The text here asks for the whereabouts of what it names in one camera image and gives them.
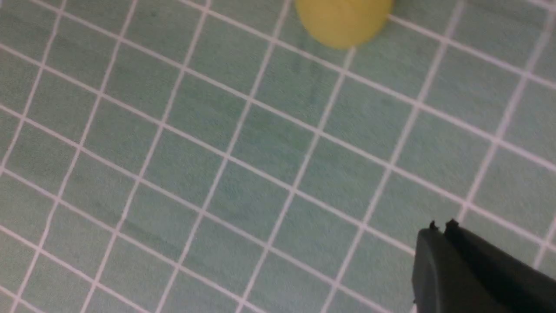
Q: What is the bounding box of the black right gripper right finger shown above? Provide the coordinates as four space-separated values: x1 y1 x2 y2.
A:
443 220 555 313

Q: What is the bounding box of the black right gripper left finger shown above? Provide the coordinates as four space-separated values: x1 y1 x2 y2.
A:
411 221 515 313

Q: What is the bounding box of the yellow bun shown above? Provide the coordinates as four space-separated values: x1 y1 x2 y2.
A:
294 0 394 50

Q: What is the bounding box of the green checkered tablecloth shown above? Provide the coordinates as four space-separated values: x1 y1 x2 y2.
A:
0 0 555 313

